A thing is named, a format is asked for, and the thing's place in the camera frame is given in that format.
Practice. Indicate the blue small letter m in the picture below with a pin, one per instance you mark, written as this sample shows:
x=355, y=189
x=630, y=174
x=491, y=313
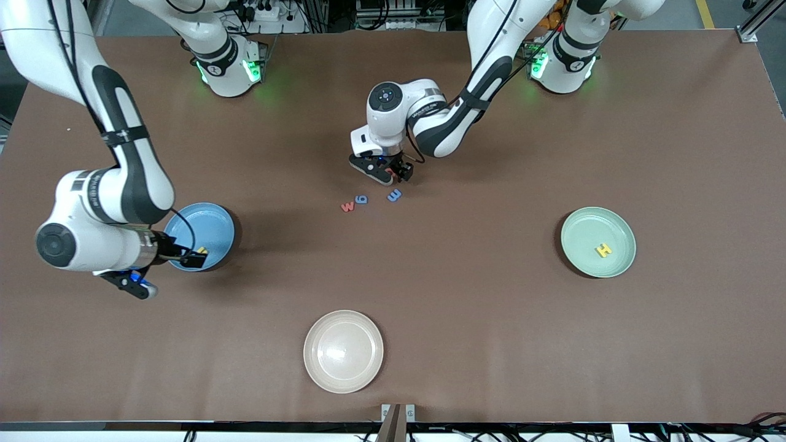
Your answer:
x=394, y=195

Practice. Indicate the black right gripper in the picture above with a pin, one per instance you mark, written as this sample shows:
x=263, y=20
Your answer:
x=171, y=252

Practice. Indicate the aluminium frame corner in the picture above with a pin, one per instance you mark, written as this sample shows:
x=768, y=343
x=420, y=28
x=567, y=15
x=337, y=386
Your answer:
x=747, y=34

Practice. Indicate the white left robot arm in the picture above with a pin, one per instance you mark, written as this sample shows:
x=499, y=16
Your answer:
x=491, y=31

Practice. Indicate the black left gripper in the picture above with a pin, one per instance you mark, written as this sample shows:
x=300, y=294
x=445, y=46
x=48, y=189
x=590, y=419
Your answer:
x=400, y=166

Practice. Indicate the metal table edge bracket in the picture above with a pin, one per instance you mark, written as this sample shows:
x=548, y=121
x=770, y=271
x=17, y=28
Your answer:
x=398, y=417

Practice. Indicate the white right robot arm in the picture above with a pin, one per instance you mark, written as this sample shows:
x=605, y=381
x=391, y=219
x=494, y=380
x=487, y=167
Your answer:
x=37, y=37

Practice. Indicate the yellow capital letter H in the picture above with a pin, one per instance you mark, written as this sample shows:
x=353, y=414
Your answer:
x=604, y=250

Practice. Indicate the blue plate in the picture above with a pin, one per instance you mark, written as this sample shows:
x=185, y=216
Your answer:
x=209, y=224

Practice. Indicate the green plate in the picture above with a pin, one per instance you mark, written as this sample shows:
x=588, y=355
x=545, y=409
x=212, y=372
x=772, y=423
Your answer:
x=589, y=233

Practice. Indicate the red small letter w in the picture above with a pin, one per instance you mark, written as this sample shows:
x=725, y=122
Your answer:
x=347, y=206

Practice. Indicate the white table edge bracket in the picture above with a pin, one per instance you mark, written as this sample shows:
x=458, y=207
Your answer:
x=620, y=433

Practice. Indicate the white power strip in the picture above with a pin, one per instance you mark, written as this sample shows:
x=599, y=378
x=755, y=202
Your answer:
x=258, y=12

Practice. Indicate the beige plate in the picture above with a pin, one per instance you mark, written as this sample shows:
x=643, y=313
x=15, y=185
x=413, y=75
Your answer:
x=343, y=352

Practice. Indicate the orange bags pile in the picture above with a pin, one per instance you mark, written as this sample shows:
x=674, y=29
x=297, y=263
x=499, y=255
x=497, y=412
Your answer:
x=556, y=18

